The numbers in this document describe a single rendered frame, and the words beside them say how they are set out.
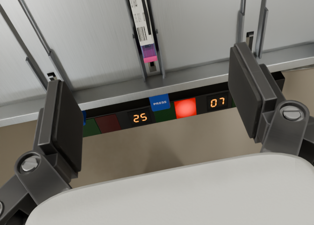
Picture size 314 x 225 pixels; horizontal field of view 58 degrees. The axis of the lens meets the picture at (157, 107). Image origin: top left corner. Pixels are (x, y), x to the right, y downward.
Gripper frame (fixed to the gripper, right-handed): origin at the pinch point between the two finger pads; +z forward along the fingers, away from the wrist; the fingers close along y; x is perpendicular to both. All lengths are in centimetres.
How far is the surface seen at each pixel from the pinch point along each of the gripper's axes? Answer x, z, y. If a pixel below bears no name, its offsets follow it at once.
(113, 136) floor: -75, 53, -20
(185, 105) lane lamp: -19.4, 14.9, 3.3
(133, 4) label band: -2.5, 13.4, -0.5
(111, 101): -12.6, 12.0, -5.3
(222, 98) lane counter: -19.5, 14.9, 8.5
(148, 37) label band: -6.1, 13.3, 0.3
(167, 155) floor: -83, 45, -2
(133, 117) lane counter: -19.9, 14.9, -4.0
